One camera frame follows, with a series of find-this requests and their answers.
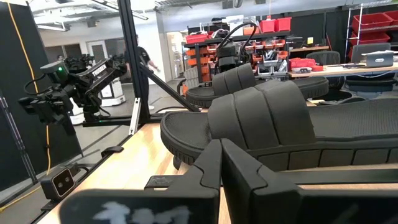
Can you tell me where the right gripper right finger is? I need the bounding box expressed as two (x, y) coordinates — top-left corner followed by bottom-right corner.
(221, 138), (398, 224)

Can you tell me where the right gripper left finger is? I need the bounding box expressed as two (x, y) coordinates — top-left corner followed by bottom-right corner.
(58, 139), (223, 224)

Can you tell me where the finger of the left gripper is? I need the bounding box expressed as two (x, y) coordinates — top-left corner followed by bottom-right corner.
(60, 113), (77, 137)

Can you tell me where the black rubber slide sandal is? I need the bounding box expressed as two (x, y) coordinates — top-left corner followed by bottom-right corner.
(185, 63), (330, 109)
(159, 80), (398, 172)

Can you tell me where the grey stand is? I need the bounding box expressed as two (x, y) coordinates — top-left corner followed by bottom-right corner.
(0, 90), (39, 185)

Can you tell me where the black table clamp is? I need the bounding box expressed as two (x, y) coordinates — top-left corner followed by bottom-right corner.
(100, 145), (124, 158)

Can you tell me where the white wheeled unit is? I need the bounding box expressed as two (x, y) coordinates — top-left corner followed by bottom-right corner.
(99, 77), (127, 108)

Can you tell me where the black partition panel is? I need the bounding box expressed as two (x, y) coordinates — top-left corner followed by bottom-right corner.
(0, 1), (83, 191)

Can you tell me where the person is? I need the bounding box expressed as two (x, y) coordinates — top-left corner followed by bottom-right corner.
(124, 34), (159, 111)

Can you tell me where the rack with orange bins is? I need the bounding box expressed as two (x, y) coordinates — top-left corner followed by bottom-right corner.
(183, 17), (330, 94)

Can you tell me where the red toolbox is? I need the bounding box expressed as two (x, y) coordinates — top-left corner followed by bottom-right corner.
(288, 57), (324, 73)

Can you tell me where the black mesh office chair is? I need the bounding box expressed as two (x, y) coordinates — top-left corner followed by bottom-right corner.
(306, 50), (342, 67)

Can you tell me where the wooden desk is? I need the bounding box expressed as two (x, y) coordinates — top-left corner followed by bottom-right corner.
(287, 62), (398, 78)

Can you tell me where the grey laptop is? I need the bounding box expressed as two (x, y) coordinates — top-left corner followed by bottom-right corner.
(362, 49), (395, 68)

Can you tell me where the yellow cable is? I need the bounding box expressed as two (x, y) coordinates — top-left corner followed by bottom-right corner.
(0, 1), (52, 214)

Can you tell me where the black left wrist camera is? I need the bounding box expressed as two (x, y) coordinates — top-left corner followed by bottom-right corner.
(39, 60), (68, 84)

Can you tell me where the small black table camera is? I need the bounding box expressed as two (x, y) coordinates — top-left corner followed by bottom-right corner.
(40, 166), (77, 200)

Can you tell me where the white metal bracket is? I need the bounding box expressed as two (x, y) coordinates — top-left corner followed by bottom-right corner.
(128, 97), (142, 136)

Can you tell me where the black aluminium table frame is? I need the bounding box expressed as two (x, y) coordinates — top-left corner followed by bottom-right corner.
(30, 0), (201, 224)

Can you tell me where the black device with cables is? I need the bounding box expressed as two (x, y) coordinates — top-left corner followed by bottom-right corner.
(214, 21), (259, 74)

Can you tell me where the wire rack with red bins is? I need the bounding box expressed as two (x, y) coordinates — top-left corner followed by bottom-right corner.
(343, 2), (398, 63)

